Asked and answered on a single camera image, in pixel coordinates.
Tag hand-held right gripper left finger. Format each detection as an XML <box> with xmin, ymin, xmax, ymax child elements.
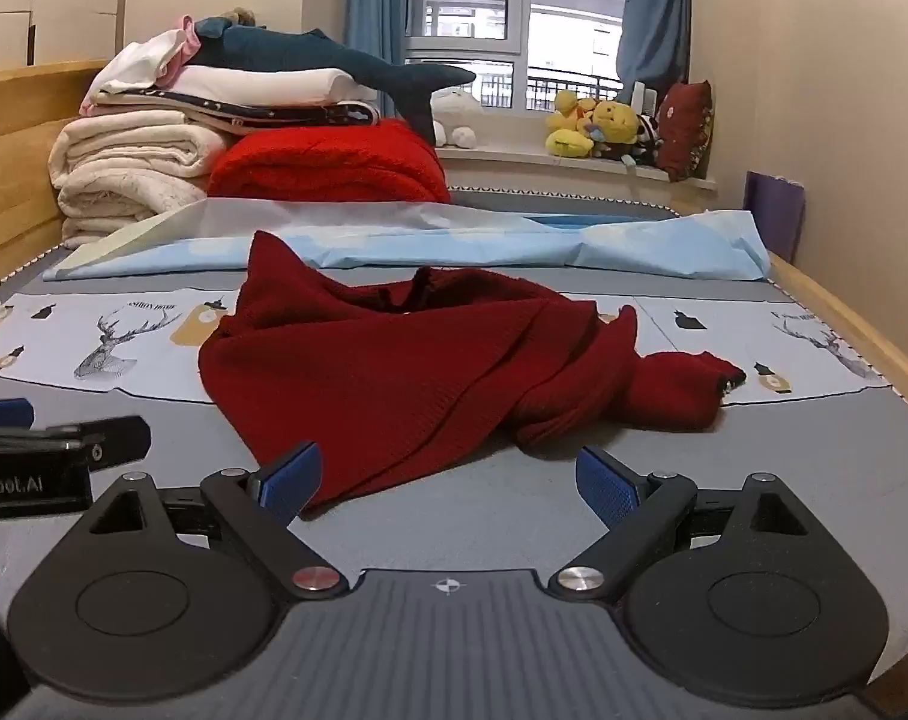
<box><xmin>86</xmin><ymin>441</ymin><xmax>350</xmax><ymax>602</ymax></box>

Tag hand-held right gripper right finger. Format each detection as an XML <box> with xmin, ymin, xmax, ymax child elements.
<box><xmin>547</xmin><ymin>445</ymin><xmax>807</xmax><ymax>605</ymax></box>

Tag dark red knitted sweater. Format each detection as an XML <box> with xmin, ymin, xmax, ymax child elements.
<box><xmin>199</xmin><ymin>231</ymin><xmax>747</xmax><ymax>512</ymax></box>

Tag grey printed bed sheet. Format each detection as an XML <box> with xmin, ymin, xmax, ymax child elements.
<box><xmin>0</xmin><ymin>184</ymin><xmax>908</xmax><ymax>698</ymax></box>

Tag wooden headboard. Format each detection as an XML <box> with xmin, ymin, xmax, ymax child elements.
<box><xmin>0</xmin><ymin>58</ymin><xmax>111</xmax><ymax>284</ymax></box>

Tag light blue sheet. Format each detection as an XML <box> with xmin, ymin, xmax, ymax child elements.
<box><xmin>44</xmin><ymin>199</ymin><xmax>771</xmax><ymax>283</ymax></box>

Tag bright red folded blanket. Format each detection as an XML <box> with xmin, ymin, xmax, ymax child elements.
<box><xmin>208</xmin><ymin>118</ymin><xmax>453</xmax><ymax>206</ymax></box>

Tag purple box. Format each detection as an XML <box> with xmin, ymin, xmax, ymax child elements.
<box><xmin>742</xmin><ymin>171</ymin><xmax>807</xmax><ymax>265</ymax></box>

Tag white window sill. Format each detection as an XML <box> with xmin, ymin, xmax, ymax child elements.
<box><xmin>433</xmin><ymin>144</ymin><xmax>719</xmax><ymax>190</ymax></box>

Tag dark patterned folded cloth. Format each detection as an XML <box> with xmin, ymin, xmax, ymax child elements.
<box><xmin>94</xmin><ymin>86</ymin><xmax>383</xmax><ymax>138</ymax></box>

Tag yellow bear plush toy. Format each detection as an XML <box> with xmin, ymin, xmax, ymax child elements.
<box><xmin>590</xmin><ymin>99</ymin><xmax>644</xmax><ymax>163</ymax></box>

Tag dark red cushion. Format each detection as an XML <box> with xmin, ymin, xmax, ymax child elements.
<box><xmin>655</xmin><ymin>81</ymin><xmax>716</xmax><ymax>182</ymax></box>

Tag yellow plush toys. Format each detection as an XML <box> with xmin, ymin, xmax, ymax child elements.
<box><xmin>545</xmin><ymin>90</ymin><xmax>602</xmax><ymax>158</ymax></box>

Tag white folded garment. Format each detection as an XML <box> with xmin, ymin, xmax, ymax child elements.
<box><xmin>80</xmin><ymin>28</ymin><xmax>194</xmax><ymax>115</ymax></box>

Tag white folded quilt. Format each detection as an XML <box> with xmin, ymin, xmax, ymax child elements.
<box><xmin>175</xmin><ymin>66</ymin><xmax>380</xmax><ymax>109</ymax></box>

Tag white plush toy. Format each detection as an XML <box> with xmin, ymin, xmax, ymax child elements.
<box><xmin>430</xmin><ymin>86</ymin><xmax>486</xmax><ymax>149</ymax></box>

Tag pink cloth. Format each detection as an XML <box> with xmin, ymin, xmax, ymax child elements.
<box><xmin>154</xmin><ymin>15</ymin><xmax>204</xmax><ymax>85</ymax></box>

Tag dark blue shark plush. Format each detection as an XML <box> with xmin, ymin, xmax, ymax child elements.
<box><xmin>191</xmin><ymin>13</ymin><xmax>477</xmax><ymax>145</ymax></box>

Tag blue curtain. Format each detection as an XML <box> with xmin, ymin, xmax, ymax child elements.
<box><xmin>615</xmin><ymin>0</ymin><xmax>695</xmax><ymax>102</ymax></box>
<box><xmin>346</xmin><ymin>0</ymin><xmax>413</xmax><ymax>121</ymax></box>

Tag window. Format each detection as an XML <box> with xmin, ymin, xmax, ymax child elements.
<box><xmin>404</xmin><ymin>0</ymin><xmax>636</xmax><ymax>115</ymax></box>

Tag wooden bed frame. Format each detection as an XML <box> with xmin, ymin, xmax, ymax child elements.
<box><xmin>767</xmin><ymin>251</ymin><xmax>908</xmax><ymax>422</ymax></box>

